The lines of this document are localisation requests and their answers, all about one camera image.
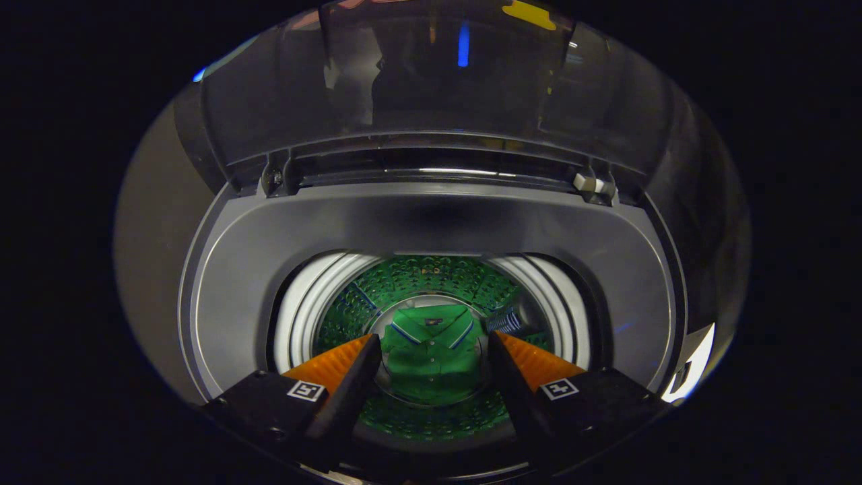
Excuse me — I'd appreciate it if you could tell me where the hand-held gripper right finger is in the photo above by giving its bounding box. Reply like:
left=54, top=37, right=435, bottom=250
left=488, top=330, right=672, bottom=474

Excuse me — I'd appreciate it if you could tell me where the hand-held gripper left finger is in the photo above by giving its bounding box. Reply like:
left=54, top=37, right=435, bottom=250
left=201, top=333, right=383, bottom=469

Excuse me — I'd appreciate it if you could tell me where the green polo shirt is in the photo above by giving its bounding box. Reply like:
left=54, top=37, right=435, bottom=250
left=380, top=304, right=487, bottom=406

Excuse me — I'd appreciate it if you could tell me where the grey washing machine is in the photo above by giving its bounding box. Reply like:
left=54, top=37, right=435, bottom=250
left=176, top=145, right=689, bottom=480

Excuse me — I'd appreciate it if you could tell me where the dark glass washing machine lid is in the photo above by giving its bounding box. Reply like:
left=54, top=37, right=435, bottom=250
left=174, top=0, right=677, bottom=196

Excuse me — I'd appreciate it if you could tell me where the white board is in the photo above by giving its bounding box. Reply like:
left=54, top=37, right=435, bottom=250
left=661, top=323, right=716, bottom=403

